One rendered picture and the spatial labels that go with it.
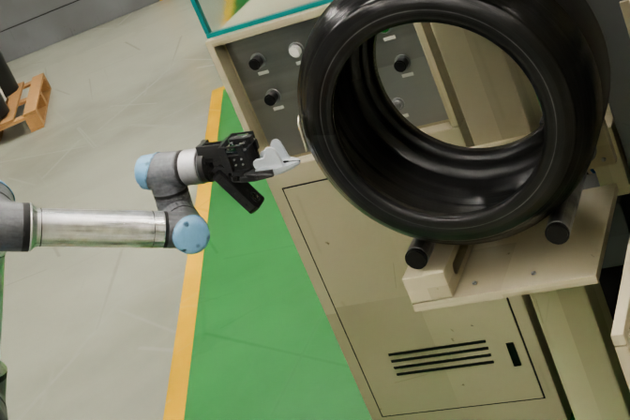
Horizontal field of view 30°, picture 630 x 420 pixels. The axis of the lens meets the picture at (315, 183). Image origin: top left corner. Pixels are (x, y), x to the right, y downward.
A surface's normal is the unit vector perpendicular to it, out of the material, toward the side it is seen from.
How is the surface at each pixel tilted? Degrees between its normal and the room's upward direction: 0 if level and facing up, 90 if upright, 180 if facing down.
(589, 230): 0
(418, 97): 90
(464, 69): 90
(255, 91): 90
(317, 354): 0
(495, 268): 0
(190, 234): 90
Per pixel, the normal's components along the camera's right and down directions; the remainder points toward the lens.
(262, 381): -0.37, -0.86
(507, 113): -0.32, 0.47
